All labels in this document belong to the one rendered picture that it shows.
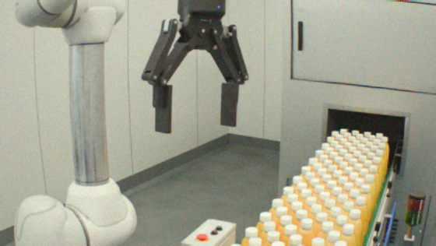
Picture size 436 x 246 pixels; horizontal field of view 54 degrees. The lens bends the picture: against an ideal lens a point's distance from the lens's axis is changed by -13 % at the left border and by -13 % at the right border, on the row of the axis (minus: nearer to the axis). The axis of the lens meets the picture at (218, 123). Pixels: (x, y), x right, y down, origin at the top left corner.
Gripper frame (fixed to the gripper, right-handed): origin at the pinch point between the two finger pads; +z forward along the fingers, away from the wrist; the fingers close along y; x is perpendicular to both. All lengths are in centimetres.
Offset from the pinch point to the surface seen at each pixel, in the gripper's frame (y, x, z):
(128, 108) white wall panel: -212, -327, 37
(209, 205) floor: -250, -251, 120
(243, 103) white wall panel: -399, -349, 41
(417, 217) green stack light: -88, 9, 35
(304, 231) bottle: -76, -29, 45
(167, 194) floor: -238, -297, 119
